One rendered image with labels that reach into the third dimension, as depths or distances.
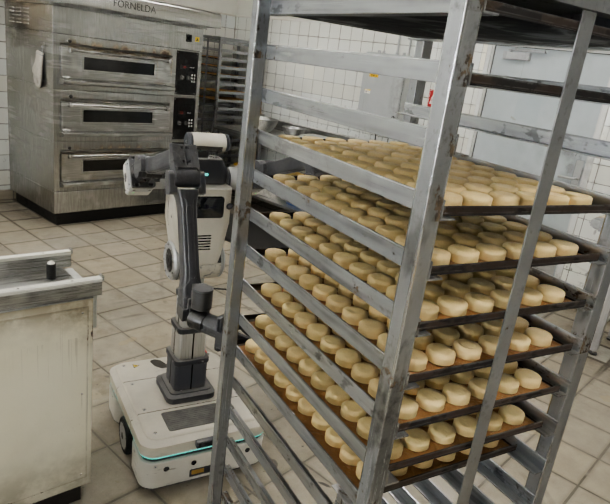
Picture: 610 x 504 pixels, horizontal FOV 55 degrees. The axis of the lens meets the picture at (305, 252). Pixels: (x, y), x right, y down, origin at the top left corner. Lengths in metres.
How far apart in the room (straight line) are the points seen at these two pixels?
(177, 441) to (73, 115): 3.67
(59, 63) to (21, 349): 3.68
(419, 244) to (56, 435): 1.71
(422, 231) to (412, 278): 0.07
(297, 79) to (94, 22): 2.41
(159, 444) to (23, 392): 0.55
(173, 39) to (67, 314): 4.25
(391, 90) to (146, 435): 4.29
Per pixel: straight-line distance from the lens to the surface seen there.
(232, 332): 1.46
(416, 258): 0.82
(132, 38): 5.74
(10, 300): 1.99
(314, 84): 6.73
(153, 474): 2.44
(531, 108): 5.43
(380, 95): 5.91
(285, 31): 7.11
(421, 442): 1.10
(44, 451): 2.30
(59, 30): 5.43
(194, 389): 2.58
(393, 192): 0.90
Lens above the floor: 1.67
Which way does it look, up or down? 18 degrees down
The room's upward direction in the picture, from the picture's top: 8 degrees clockwise
